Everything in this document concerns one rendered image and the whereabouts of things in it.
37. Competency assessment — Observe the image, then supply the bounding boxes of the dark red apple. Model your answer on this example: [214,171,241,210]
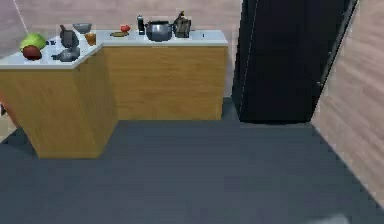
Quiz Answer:
[21,45,43,62]

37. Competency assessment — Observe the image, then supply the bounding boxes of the wooden kitchen counter white top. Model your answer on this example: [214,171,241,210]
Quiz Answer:
[0,29,230,160]

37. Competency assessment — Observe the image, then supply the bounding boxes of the black bottle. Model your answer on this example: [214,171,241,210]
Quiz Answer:
[136,14,146,36]

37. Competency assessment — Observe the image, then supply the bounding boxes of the dark grey kettle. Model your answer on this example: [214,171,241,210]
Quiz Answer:
[59,24,80,49]

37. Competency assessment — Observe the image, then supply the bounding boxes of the green lettuce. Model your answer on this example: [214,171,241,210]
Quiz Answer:
[19,32,48,52]

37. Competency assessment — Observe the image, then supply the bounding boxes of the dark brown coffee machine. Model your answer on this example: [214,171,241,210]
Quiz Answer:
[172,10,193,39]

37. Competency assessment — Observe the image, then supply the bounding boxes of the black fridge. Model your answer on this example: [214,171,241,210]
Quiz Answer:
[231,0,361,124]

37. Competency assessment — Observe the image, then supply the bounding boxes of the orange cup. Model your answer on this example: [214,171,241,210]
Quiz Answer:
[84,31,98,47]

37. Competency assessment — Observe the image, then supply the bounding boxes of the grey metal pot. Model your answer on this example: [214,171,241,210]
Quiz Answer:
[144,20,174,43]

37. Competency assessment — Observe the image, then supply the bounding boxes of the grey bowl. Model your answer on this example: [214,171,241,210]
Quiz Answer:
[72,22,93,34]

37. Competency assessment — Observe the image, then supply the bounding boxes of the grey pan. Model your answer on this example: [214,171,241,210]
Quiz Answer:
[51,46,82,63]

